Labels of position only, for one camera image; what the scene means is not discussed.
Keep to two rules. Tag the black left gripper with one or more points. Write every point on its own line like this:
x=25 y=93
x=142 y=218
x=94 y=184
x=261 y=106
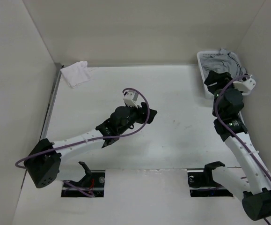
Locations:
x=142 y=113

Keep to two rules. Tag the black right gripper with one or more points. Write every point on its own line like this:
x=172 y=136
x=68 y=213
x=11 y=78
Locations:
x=222 y=79

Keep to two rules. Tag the grey tank top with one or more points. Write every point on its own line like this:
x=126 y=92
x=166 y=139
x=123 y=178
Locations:
x=221 y=63

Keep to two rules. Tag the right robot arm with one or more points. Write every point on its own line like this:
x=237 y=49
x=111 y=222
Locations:
x=255 y=192

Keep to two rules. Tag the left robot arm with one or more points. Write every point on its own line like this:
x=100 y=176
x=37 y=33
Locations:
x=43 y=164

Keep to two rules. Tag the folded white tank top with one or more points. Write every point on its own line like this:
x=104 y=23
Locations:
x=76 y=74

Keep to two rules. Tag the white plastic basket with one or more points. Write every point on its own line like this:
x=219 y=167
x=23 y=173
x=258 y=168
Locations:
x=202 y=70

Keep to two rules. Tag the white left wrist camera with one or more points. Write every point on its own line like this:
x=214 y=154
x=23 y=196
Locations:
x=130 y=99

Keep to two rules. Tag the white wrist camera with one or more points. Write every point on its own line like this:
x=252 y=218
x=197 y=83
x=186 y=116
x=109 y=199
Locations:
x=245 y=86
x=130 y=99

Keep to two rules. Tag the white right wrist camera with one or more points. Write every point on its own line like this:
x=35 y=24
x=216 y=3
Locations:
x=245 y=86

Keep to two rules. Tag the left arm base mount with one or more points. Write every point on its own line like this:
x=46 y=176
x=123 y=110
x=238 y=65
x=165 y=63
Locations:
x=87 y=183

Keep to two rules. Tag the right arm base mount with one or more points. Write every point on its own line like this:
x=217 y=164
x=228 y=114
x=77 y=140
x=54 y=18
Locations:
x=201 y=182

